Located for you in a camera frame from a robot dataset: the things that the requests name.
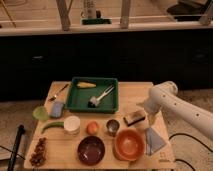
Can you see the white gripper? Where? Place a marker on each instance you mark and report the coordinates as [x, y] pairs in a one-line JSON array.
[[151, 112]]

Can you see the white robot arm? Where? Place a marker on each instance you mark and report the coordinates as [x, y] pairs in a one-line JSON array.
[[164, 95]]

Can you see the small metal cup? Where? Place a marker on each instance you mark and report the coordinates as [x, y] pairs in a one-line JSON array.
[[112, 127]]

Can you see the white paper cup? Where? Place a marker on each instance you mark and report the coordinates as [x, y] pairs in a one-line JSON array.
[[72, 124]]

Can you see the light green plastic cup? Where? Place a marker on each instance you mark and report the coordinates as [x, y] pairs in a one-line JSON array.
[[40, 113]]

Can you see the blue folded cloth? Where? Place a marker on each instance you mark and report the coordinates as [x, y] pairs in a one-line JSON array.
[[154, 142]]

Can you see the orange bowl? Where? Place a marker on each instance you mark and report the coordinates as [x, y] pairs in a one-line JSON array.
[[128, 145]]

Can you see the white dish brush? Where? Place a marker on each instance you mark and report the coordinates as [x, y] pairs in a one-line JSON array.
[[95, 101]]

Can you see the orange fruit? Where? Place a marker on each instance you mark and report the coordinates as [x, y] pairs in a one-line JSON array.
[[92, 128]]

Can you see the green plastic tray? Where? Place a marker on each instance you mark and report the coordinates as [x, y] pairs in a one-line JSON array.
[[78, 98]]

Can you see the dark purple bowl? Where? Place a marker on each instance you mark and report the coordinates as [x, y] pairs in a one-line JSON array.
[[91, 150]]

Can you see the yellow corn cob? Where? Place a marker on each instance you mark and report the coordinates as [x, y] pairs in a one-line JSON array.
[[85, 85]]

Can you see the blue sponge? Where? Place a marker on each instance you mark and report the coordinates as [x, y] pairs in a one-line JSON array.
[[57, 109]]

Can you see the white bottle on green base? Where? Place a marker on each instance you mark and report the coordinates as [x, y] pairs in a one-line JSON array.
[[90, 15]]

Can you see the brown grape bunch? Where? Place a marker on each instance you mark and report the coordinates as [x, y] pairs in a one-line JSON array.
[[38, 157]]

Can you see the black pole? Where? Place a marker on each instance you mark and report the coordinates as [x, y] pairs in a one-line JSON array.
[[15, 149]]

